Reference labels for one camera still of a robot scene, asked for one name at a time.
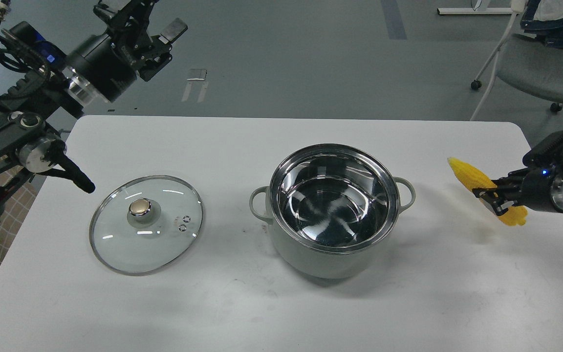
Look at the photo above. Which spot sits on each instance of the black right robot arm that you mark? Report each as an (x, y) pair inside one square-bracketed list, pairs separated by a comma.
[(546, 154)]

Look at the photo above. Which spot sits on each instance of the grey office chair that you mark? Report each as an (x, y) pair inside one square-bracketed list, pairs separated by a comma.
[(525, 63)]

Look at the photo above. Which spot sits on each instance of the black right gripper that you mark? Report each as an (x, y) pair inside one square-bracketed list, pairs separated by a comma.
[(536, 189)]

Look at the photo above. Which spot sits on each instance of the blue denim jacket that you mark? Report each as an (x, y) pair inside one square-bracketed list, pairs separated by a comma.
[(544, 19)]

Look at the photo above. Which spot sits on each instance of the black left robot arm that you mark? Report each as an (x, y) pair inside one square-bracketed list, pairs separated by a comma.
[(37, 79)]

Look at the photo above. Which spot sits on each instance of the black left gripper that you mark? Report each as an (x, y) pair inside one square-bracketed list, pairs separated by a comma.
[(105, 65)]

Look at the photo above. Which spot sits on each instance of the white metal frame base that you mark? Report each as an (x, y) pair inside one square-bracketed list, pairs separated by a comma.
[(482, 8)]

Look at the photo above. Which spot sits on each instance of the glass pot lid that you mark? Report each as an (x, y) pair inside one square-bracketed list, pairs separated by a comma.
[(146, 224)]

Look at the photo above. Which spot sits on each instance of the yellow corn cob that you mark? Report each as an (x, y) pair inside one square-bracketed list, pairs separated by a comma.
[(472, 178)]

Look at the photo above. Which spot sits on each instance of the grey steel cooking pot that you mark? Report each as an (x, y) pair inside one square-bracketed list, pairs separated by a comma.
[(330, 208)]

